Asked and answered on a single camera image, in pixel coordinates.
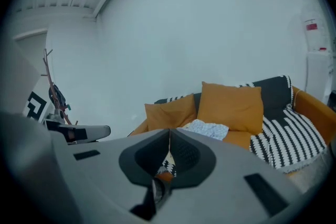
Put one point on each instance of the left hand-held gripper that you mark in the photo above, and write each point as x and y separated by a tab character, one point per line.
18	86

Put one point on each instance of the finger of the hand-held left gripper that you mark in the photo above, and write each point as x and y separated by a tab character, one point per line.
92	131

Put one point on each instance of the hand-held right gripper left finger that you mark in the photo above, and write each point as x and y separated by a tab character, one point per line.
99	178

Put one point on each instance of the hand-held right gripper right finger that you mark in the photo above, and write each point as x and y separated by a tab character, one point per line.
225	183

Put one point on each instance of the white blue patterned clothes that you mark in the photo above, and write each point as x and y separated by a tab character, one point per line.
210	129

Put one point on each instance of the wooden coat rack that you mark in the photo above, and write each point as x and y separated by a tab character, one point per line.
48	73

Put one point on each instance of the black bag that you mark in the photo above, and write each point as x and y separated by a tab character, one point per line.
58	95

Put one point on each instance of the large orange pillow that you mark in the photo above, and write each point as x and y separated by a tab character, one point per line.
231	107

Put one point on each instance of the black white patterned blanket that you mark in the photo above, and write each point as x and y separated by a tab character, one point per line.
288	133

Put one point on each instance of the small orange pillow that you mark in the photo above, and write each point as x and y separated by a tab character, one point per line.
170	115

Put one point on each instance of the orange sofa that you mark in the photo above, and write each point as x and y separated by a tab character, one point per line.
315	110

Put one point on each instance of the small red object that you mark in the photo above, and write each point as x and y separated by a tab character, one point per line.
323	49

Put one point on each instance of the red white wall label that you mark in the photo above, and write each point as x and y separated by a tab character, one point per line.
311	25

